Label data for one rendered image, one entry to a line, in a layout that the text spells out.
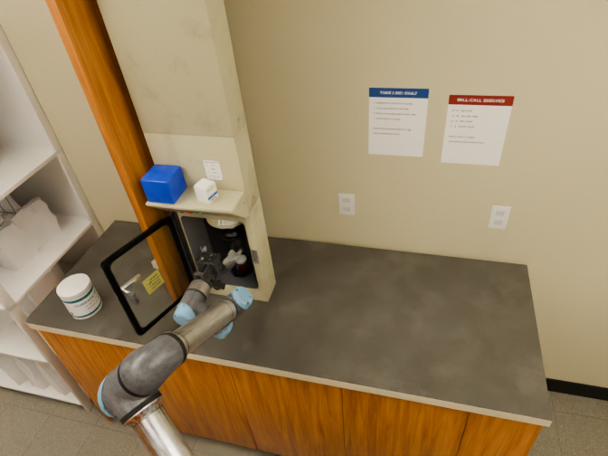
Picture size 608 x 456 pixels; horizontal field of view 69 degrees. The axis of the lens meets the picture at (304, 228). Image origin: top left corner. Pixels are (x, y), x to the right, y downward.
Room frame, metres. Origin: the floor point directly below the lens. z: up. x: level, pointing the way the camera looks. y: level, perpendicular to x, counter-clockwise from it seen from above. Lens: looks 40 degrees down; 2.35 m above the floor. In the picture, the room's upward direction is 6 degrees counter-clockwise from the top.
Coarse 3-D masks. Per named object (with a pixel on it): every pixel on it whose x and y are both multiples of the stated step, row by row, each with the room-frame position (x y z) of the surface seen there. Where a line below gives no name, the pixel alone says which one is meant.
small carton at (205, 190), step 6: (204, 180) 1.24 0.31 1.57; (210, 180) 1.24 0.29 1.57; (198, 186) 1.21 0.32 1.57; (204, 186) 1.20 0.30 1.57; (210, 186) 1.21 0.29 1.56; (198, 192) 1.21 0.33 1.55; (204, 192) 1.19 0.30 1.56; (210, 192) 1.20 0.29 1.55; (216, 192) 1.23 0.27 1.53; (198, 198) 1.21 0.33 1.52; (204, 198) 1.19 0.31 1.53; (210, 198) 1.20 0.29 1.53
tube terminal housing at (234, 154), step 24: (168, 144) 1.32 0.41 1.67; (192, 144) 1.29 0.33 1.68; (216, 144) 1.26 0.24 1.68; (240, 144) 1.27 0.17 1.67; (192, 168) 1.30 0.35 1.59; (240, 168) 1.24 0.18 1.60; (192, 216) 1.32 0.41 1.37; (216, 216) 1.28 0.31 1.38; (264, 240) 1.31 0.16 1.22; (264, 264) 1.27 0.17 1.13; (264, 288) 1.24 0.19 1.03
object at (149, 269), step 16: (144, 240) 1.22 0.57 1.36; (160, 240) 1.27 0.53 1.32; (128, 256) 1.16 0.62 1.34; (144, 256) 1.20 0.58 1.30; (160, 256) 1.25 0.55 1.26; (176, 256) 1.29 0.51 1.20; (112, 272) 1.11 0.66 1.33; (128, 272) 1.15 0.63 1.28; (144, 272) 1.18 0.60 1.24; (160, 272) 1.23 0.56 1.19; (176, 272) 1.28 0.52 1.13; (112, 288) 1.09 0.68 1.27; (128, 288) 1.13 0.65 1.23; (144, 288) 1.17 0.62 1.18; (160, 288) 1.21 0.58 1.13; (176, 288) 1.26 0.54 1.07; (144, 304) 1.15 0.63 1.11; (160, 304) 1.19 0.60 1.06; (144, 320) 1.12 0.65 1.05
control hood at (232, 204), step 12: (192, 192) 1.27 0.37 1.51; (228, 192) 1.25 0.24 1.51; (240, 192) 1.24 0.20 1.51; (156, 204) 1.22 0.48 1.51; (168, 204) 1.21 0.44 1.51; (180, 204) 1.20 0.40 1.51; (192, 204) 1.20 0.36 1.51; (204, 204) 1.19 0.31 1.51; (216, 204) 1.18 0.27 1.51; (228, 204) 1.17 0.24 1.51; (240, 204) 1.19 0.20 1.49; (228, 216) 1.23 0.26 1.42; (240, 216) 1.18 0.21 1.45
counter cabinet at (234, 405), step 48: (48, 336) 1.30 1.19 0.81; (96, 384) 1.27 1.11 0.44; (192, 384) 1.08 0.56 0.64; (240, 384) 1.01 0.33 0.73; (288, 384) 0.94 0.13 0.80; (192, 432) 1.13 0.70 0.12; (240, 432) 1.04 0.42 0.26; (288, 432) 0.95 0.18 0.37; (336, 432) 0.88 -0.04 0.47; (384, 432) 0.82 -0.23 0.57; (432, 432) 0.76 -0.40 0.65; (480, 432) 0.71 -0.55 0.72; (528, 432) 0.66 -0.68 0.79
